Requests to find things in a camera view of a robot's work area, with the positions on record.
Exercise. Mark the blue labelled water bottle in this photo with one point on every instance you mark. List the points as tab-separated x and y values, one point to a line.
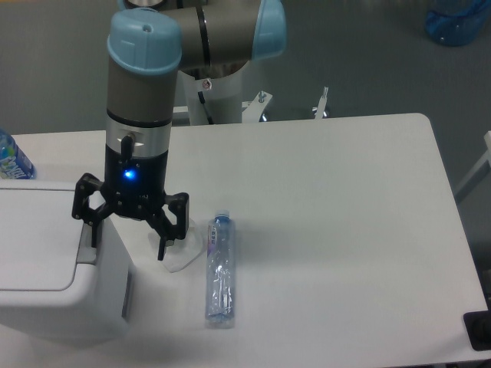
14	163

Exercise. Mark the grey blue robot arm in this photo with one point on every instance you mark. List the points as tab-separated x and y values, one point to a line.
147	47

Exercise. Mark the large blue water jug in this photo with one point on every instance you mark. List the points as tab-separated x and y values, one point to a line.
455	23

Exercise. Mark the white frame at right edge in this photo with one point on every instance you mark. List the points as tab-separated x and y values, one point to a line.
476	174

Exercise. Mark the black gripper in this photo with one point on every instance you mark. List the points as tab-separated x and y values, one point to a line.
133	189

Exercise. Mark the clear empty plastic bottle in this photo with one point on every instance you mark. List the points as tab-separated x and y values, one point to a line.
221	271

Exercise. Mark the black device at table corner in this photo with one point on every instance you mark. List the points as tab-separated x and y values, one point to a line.
477	325

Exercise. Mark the white push-lid trash can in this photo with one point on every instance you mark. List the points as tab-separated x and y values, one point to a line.
60	279

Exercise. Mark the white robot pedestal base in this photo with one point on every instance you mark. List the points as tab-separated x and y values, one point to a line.
215	95

